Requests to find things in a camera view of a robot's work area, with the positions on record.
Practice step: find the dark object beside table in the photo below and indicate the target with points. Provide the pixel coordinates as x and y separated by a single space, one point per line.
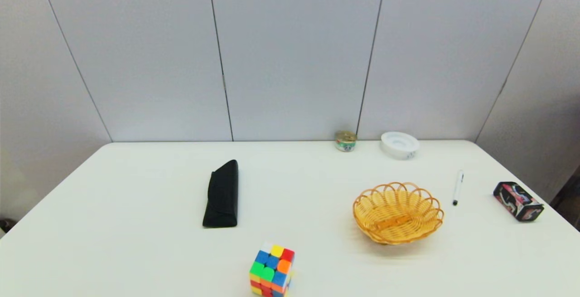
4 225

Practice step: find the multicoloured puzzle cube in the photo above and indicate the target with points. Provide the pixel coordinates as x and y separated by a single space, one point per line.
272 270

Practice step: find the white marker pen black cap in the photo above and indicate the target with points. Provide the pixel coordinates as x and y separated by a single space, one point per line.
458 188

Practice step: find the black red printed box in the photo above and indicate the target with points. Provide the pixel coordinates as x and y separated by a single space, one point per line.
516 199

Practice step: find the white round dish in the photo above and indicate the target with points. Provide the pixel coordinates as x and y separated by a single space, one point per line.
398 145

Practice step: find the small tin can green label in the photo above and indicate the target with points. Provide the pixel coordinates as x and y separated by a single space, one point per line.
346 143

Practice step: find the black glasses case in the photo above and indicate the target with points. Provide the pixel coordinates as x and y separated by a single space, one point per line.
222 197

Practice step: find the dark furniture behind table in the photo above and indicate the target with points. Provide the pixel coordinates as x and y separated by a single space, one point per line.
571 202

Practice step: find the yellow wicker basket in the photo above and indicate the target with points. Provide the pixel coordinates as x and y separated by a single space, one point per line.
394 220

